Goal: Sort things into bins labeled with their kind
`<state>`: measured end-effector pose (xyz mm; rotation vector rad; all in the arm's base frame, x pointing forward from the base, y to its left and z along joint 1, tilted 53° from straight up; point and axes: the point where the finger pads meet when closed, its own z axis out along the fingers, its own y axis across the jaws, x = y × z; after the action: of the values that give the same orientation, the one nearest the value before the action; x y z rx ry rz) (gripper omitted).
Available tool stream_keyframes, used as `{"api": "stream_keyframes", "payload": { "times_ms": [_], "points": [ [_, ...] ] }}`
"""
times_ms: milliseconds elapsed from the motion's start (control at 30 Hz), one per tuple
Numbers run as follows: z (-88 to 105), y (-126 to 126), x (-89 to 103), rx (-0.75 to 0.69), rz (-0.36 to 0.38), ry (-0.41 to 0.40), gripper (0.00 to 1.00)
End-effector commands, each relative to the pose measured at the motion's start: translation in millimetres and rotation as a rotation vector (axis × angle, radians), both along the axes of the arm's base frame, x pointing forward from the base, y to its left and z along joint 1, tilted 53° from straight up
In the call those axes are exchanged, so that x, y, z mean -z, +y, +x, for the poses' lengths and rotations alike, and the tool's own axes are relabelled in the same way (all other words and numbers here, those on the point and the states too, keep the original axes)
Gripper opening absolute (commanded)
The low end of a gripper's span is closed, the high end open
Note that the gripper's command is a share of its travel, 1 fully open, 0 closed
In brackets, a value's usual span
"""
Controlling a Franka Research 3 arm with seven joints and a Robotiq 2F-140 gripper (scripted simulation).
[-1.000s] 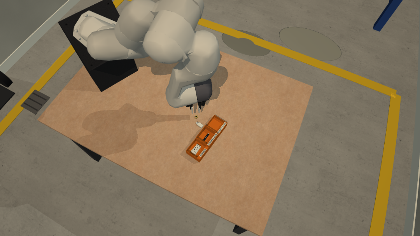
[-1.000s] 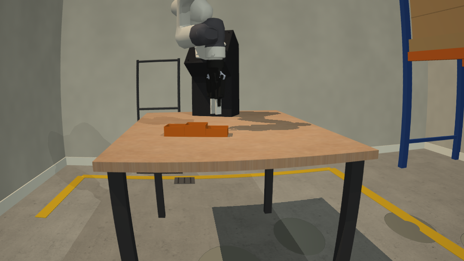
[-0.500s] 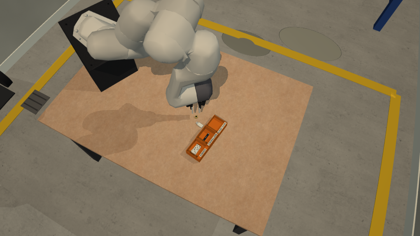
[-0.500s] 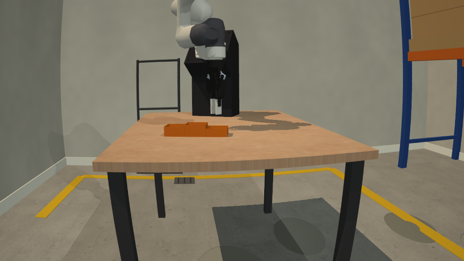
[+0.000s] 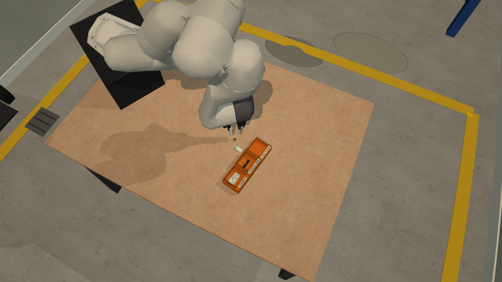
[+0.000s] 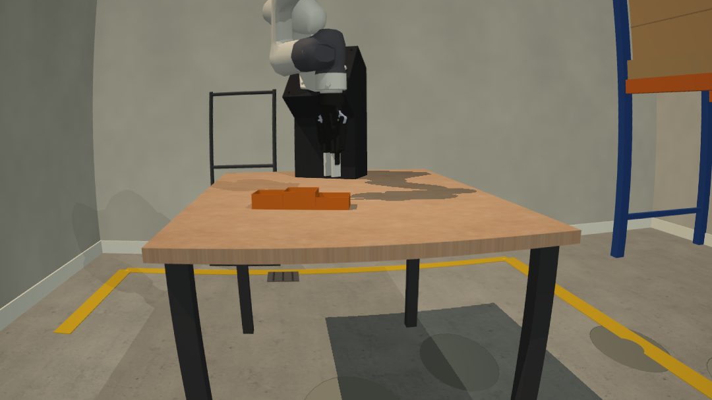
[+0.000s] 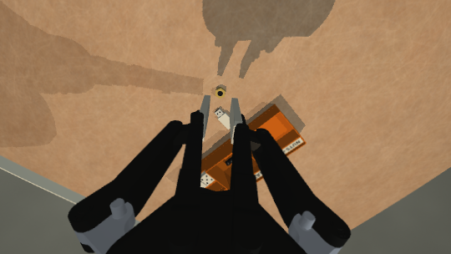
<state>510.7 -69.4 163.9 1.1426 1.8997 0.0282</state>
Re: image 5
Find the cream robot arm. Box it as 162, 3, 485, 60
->
87, 0, 264, 130

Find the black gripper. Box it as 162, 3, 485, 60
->
223, 121, 246, 136

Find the orange three-compartment bin rack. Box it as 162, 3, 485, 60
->
222, 138, 272, 194

